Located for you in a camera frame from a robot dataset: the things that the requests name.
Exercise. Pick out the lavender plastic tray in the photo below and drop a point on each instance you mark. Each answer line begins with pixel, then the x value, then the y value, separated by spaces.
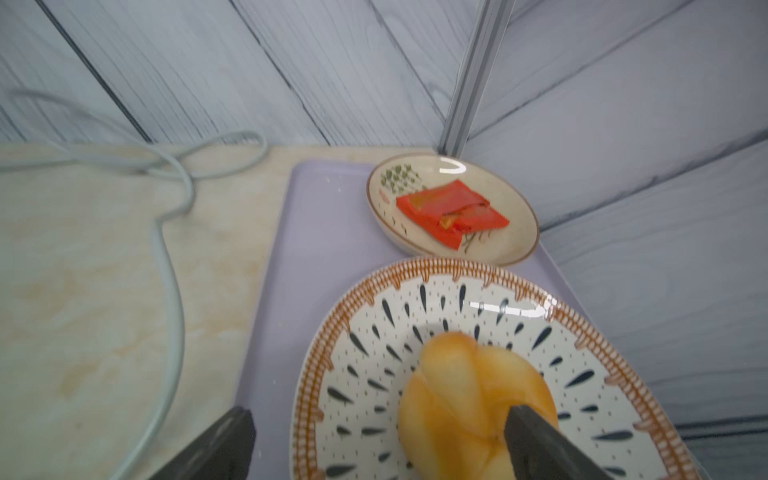
pixel 327 241

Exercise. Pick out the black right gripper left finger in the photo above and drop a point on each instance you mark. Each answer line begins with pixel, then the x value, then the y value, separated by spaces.
pixel 223 451

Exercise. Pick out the red snack packet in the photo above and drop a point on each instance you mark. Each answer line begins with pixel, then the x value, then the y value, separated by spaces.
pixel 450 212

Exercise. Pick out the yellow braided bread bun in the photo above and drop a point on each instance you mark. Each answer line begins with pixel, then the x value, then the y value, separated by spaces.
pixel 453 411

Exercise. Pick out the right aluminium frame post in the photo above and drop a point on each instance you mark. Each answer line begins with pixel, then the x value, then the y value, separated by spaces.
pixel 485 40

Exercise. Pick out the small beige floral plate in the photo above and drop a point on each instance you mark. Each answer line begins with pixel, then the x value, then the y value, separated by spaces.
pixel 410 173

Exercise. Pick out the large orange-rimmed patterned plate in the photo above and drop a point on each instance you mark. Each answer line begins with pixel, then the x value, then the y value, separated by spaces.
pixel 344 421

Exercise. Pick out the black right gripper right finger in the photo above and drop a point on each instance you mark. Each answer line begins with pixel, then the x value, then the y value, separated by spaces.
pixel 539 451

